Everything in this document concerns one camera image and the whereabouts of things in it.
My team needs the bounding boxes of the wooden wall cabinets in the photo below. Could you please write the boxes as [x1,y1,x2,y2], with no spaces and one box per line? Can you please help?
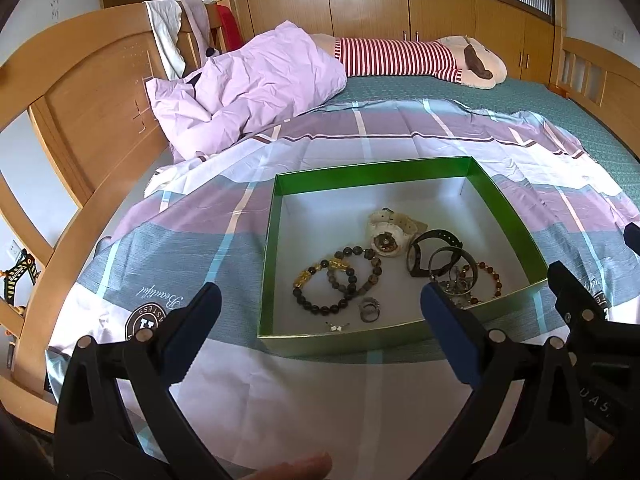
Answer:
[234,0,554,84]

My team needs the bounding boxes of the small silver chain bracelet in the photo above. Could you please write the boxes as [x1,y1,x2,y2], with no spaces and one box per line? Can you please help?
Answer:
[357,296,382,323]

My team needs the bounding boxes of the green cardboard box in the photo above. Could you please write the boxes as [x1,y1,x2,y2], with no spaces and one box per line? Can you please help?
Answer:
[258,156,547,356]

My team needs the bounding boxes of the red amber bead bracelet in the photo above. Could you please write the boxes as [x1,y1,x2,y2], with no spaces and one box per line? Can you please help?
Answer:
[459,260,504,306]

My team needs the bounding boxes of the white chunky wristwatch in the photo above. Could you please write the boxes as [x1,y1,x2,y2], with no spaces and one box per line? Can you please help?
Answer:
[366,208,427,258]

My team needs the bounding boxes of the brown wooden bead bracelet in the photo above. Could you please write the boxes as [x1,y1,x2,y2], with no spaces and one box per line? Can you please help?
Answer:
[325,245,384,297]

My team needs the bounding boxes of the pink crumpled quilt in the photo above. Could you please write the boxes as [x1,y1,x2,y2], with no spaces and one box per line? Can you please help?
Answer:
[145,21,347,162]

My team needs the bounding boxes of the gold pixiu black bead bracelet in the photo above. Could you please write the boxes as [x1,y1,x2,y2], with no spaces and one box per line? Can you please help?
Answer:
[292,257,357,317]

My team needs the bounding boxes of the green mattress cover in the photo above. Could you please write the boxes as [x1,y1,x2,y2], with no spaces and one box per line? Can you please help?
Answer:
[323,76,640,203]

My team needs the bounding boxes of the small silver earrings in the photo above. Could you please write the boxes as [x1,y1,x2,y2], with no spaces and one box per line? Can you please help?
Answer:
[326,322,350,333]

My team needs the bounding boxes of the wooden bed footboard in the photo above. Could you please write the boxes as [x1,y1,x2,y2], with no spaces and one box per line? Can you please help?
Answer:
[549,28,640,158]

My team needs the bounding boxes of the wooden bed headboard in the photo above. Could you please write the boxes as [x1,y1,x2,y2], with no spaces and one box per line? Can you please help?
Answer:
[1,3,166,427]

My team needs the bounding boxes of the silver bangle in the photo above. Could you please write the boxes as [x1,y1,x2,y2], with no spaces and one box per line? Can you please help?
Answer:
[427,246,478,292]

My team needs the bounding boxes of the black strap wristwatch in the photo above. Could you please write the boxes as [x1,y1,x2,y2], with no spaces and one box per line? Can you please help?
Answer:
[406,229,463,278]

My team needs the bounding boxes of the operator hand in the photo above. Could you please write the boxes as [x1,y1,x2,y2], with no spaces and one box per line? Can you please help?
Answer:
[243,453,333,480]

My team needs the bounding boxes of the silver keychain pendant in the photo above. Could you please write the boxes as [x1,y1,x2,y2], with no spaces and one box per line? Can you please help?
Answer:
[438,280,472,309]

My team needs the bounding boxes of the striped plush dog toy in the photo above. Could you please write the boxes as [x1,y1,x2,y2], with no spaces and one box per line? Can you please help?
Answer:
[311,34,508,90]

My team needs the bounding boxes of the clothes hanging on headboard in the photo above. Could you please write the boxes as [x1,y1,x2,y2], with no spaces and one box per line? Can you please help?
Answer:
[144,0,244,80]

